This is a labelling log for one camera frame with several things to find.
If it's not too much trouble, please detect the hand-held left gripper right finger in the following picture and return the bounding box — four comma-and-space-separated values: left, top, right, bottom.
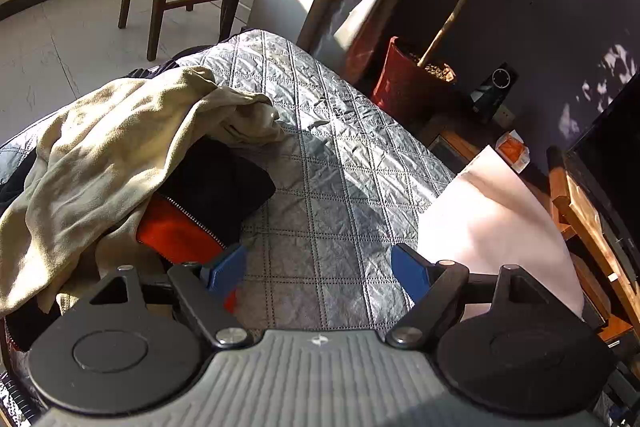
386, 244, 548, 349

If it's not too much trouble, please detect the red plant pot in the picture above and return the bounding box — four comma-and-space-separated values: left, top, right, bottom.
372, 36, 458, 120

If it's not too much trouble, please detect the low wooden cabinet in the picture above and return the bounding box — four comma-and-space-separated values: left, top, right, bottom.
425, 112, 640, 358

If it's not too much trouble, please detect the khaki garment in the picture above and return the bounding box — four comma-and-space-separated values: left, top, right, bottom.
0, 66, 286, 318

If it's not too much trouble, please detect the wooden television riser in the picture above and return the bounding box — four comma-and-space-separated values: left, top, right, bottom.
547, 147, 640, 343

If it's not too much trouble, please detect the black tabletop device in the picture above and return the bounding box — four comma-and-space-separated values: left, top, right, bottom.
470, 62, 521, 125

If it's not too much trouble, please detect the black jacket with orange lining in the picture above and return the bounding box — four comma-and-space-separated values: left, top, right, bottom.
0, 59, 277, 353

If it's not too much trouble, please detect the black television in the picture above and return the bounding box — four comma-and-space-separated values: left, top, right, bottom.
565, 72, 640, 258

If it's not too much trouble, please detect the grey quilted bed cover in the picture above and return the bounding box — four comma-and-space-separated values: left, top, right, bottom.
0, 29, 456, 427

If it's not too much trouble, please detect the pink garment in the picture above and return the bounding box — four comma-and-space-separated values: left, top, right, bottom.
415, 144, 586, 323

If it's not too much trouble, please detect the white wall outlet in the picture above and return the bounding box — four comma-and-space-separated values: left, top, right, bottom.
492, 104, 516, 128

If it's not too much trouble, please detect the black ribbed handle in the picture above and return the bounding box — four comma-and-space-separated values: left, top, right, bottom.
0, 369, 38, 427

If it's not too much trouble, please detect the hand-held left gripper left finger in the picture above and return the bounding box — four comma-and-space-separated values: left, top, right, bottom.
90, 243, 251, 349

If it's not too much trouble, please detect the orange tissue box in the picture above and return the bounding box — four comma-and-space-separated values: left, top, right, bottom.
495, 131, 531, 172

